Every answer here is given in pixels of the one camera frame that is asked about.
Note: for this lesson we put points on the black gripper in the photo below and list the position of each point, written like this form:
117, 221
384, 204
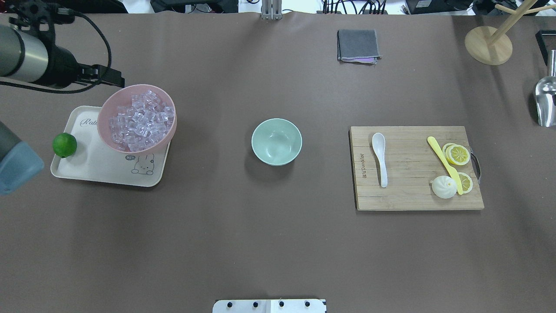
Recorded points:
62, 66

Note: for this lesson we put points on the white ceramic spoon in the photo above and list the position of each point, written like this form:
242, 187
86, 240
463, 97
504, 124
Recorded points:
379, 146

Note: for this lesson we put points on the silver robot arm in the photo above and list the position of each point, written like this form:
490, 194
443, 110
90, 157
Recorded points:
19, 163
28, 59

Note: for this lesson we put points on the pink bowl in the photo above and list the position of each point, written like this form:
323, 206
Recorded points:
107, 109

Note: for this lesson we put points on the pile of clear ice cubes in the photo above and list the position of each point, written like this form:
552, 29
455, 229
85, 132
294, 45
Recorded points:
140, 121

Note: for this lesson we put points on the mint green bowl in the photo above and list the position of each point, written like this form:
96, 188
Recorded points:
276, 142

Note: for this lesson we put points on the metal ice scoop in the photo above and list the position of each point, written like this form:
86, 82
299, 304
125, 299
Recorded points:
545, 93

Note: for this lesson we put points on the green lime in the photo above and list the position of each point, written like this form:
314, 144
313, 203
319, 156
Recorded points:
64, 145

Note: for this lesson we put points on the cream rectangular rabbit tray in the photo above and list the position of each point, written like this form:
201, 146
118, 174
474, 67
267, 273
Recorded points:
95, 161

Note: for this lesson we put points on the grey folded cloth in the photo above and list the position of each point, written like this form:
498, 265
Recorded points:
358, 46

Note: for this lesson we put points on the bamboo cutting board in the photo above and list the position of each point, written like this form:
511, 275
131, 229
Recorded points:
411, 167

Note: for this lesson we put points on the yellow plastic knife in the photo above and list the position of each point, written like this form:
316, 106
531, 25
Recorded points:
450, 169

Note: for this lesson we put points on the lemon slice near bun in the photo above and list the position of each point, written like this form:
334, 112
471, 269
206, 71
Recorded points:
466, 182

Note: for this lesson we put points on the wooden mug tree stand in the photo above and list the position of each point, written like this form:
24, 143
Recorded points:
490, 45

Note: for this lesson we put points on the aluminium frame post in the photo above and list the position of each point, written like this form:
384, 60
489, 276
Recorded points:
271, 9

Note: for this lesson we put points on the black wire glass rack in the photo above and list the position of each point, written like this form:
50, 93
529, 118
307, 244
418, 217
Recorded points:
546, 40

